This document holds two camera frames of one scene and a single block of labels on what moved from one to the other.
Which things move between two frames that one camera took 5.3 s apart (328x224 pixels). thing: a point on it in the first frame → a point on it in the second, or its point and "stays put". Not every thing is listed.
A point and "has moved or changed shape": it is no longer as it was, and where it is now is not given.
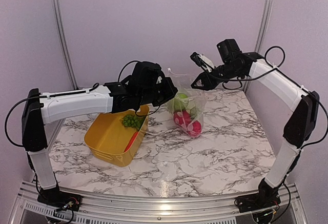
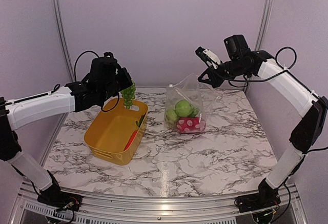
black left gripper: (171, 90) → (127, 81)
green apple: (182, 96) → (183, 108)
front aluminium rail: (98, 209) stays put
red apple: (182, 118) → (188, 124)
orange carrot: (131, 141) stays put
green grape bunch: (131, 120) has moved or changed shape
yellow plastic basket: (107, 138) stays put
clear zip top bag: (188, 108) has moved or changed shape
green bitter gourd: (193, 112) stays put
